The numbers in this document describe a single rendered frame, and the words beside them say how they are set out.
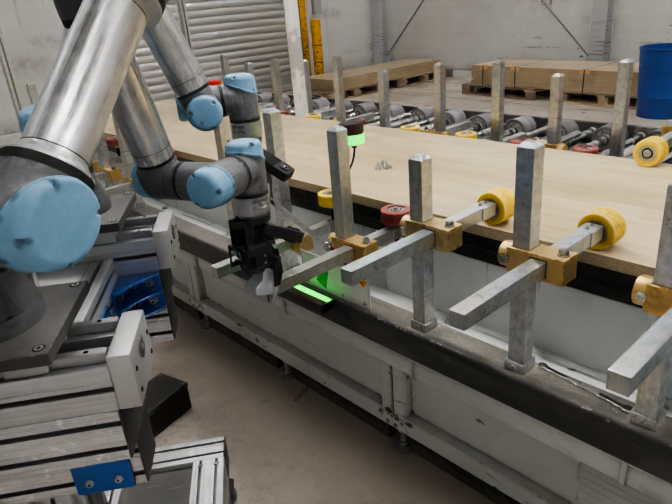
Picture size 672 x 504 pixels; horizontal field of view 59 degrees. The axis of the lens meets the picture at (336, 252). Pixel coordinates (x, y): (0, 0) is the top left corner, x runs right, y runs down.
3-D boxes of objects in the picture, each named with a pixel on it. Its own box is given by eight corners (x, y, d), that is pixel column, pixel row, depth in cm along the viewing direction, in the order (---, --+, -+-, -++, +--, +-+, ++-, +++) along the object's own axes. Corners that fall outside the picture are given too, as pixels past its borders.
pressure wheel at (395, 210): (398, 256, 153) (397, 214, 148) (376, 248, 158) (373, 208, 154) (418, 246, 157) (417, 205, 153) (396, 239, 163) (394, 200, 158)
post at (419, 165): (425, 357, 138) (420, 157, 119) (414, 351, 141) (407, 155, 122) (435, 350, 141) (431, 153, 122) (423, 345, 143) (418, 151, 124)
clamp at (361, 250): (364, 266, 143) (363, 247, 141) (327, 252, 152) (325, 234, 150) (380, 258, 146) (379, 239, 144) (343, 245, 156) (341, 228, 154)
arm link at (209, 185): (173, 210, 110) (206, 192, 119) (223, 213, 106) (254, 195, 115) (165, 169, 107) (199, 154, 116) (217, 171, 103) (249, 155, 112)
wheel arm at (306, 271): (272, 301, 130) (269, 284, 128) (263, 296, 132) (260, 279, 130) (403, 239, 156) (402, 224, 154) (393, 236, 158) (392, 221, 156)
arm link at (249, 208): (254, 186, 126) (277, 193, 120) (257, 206, 127) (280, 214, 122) (224, 195, 121) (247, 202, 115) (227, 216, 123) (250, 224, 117)
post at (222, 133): (238, 253, 188) (215, 110, 170) (230, 249, 191) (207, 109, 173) (250, 248, 191) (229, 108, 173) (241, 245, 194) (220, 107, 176)
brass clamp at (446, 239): (446, 254, 121) (446, 231, 119) (397, 239, 131) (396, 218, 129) (464, 245, 125) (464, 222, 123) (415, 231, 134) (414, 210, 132)
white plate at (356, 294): (370, 311, 147) (367, 275, 143) (303, 282, 165) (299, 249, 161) (371, 310, 147) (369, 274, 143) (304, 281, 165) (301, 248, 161)
